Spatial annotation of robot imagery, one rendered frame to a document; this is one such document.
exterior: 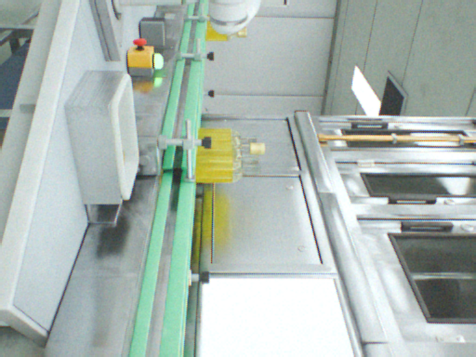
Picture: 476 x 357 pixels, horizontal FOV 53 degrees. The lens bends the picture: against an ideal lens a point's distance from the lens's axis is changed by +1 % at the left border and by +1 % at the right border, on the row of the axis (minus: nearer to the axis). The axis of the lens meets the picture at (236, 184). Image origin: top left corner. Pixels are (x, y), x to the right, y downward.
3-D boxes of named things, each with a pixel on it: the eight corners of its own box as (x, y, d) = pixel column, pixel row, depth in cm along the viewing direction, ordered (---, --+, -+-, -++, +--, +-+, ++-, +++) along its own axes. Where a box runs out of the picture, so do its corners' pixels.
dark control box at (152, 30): (139, 46, 167) (164, 46, 168) (138, 22, 163) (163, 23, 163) (143, 39, 174) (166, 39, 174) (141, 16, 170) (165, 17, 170)
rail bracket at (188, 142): (160, 183, 118) (211, 183, 118) (156, 122, 108) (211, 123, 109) (162, 177, 120) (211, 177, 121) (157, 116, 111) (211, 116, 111)
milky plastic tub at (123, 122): (85, 204, 98) (127, 205, 98) (65, 104, 85) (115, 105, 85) (102, 161, 112) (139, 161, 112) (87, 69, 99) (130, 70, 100)
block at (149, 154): (131, 177, 116) (160, 177, 117) (127, 142, 111) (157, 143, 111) (133, 169, 119) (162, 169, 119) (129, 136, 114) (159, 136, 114)
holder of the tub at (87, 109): (86, 224, 101) (124, 225, 101) (63, 104, 85) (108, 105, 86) (102, 179, 115) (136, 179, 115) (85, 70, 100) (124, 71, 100)
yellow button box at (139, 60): (127, 75, 145) (152, 76, 145) (125, 51, 140) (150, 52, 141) (131, 67, 150) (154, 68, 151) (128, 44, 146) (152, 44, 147)
